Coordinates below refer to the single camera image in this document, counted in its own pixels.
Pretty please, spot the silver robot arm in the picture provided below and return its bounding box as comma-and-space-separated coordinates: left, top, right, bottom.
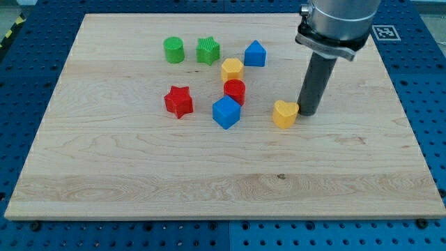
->
295, 0, 380, 61

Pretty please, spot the yellow heart block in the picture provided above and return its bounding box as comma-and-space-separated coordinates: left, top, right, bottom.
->
272, 100, 300, 129

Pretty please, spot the blue triangle block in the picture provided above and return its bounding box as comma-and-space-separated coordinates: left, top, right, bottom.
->
244, 40, 267, 67

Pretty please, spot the blue cube block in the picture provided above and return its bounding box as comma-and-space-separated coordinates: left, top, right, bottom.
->
212, 96, 241, 130

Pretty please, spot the red cylinder block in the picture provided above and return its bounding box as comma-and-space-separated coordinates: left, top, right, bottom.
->
224, 79, 246, 106

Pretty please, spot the red star block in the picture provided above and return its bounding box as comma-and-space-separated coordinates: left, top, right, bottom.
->
164, 86, 194, 119

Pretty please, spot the yellow hexagon block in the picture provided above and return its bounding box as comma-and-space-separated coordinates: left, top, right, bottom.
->
221, 58, 244, 82

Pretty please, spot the wooden board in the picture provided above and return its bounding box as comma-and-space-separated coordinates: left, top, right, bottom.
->
5, 14, 445, 220

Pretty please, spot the green star block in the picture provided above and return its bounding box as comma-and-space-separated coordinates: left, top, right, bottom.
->
196, 36, 220, 66

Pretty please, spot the green cylinder block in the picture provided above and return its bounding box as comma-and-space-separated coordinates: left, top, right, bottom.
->
163, 36, 185, 63

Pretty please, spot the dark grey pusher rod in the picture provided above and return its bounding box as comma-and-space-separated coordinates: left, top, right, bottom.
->
297, 52, 337, 116

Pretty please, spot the white fiducial marker tag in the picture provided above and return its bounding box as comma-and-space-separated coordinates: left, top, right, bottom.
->
372, 24, 401, 41

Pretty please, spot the black bolt front left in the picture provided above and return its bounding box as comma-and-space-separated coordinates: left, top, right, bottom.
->
29, 221, 42, 232

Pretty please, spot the black bolt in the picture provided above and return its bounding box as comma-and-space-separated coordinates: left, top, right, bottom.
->
415, 218, 429, 229
29, 221, 42, 232

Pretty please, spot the black bolt front right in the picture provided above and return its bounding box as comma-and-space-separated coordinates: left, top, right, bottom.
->
415, 218, 429, 229

